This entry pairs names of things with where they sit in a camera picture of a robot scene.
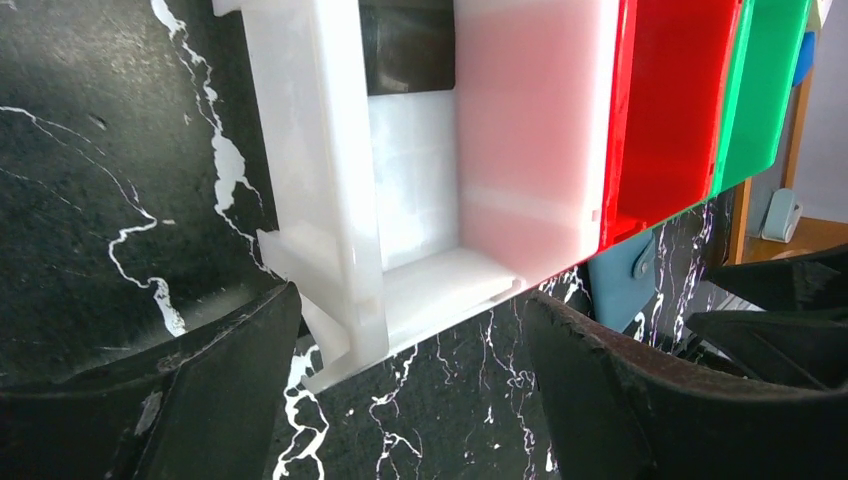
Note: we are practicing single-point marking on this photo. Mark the black card in white bin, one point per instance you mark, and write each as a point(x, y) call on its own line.
point(408, 46)

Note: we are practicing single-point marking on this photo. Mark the red plastic bin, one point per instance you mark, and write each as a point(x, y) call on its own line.
point(667, 154)

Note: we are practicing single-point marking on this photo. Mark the small blue object on shelf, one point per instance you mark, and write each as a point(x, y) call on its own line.
point(805, 58)

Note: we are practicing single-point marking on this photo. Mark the blue card holder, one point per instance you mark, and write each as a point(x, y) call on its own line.
point(623, 280)

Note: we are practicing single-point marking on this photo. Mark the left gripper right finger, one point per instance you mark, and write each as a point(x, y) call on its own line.
point(620, 409)

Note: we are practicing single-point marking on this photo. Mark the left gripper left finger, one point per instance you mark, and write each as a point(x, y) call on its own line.
point(199, 406)

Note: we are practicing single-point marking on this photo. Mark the green plastic bin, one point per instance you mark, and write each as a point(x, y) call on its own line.
point(763, 63)

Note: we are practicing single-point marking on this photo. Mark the white plastic bin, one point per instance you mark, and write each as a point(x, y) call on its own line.
point(402, 215)

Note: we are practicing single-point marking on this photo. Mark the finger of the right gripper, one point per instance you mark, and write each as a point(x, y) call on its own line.
point(796, 332)

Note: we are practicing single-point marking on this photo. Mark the orange wooden shelf rack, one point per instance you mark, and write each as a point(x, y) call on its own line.
point(785, 232)

